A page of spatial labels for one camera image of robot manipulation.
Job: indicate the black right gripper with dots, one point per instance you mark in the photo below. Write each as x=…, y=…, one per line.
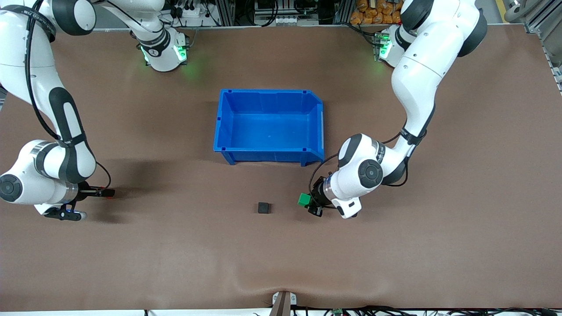
x=86, y=191

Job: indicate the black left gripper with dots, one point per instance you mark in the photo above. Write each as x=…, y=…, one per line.
x=317, y=195

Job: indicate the small green cube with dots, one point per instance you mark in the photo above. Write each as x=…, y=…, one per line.
x=303, y=200

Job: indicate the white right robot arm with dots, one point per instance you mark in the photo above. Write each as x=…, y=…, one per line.
x=17, y=52

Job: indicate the small black cube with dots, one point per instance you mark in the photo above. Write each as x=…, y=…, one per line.
x=263, y=208

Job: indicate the blue plastic storage bin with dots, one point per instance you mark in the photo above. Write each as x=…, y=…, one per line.
x=270, y=127

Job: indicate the brown table mat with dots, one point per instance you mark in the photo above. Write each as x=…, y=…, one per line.
x=175, y=254

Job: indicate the grey metal stand clamp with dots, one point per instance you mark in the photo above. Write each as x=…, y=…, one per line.
x=284, y=299

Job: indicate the orange bags pile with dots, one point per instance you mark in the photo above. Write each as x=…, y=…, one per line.
x=373, y=12

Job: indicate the white power strip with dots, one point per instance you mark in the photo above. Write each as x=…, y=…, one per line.
x=191, y=12

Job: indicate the aluminium extrusion frame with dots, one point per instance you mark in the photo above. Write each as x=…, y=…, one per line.
x=546, y=22

